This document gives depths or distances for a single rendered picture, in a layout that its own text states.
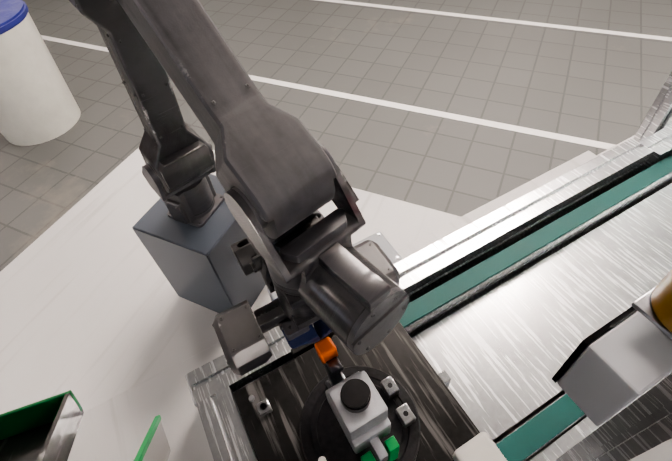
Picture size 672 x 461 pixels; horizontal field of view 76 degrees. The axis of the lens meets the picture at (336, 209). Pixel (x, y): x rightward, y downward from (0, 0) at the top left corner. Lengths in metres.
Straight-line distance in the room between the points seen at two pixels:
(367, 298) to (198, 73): 0.18
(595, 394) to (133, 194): 0.95
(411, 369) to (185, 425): 0.35
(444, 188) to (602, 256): 1.40
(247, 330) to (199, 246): 0.23
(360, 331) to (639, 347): 0.18
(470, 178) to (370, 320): 1.95
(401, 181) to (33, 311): 1.65
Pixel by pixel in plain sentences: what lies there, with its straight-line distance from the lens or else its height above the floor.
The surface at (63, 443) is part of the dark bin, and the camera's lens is 0.39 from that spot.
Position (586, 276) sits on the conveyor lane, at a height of 0.92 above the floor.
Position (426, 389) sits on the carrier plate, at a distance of 0.59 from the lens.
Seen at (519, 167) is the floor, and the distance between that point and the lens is 2.34.
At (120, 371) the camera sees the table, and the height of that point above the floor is 0.86.
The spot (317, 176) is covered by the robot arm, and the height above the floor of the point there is 1.33.
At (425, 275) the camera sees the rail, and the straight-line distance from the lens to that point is 0.68.
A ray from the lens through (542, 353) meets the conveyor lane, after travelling 0.70.
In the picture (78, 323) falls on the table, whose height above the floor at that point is 0.86.
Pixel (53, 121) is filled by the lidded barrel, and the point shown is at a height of 0.10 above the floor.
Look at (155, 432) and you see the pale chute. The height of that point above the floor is 1.03.
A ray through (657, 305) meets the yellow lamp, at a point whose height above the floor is 1.27.
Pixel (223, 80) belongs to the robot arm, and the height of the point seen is 1.37.
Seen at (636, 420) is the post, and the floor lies 1.14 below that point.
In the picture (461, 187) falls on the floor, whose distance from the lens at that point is 2.17.
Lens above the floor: 1.52
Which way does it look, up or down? 48 degrees down
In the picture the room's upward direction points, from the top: 7 degrees counter-clockwise
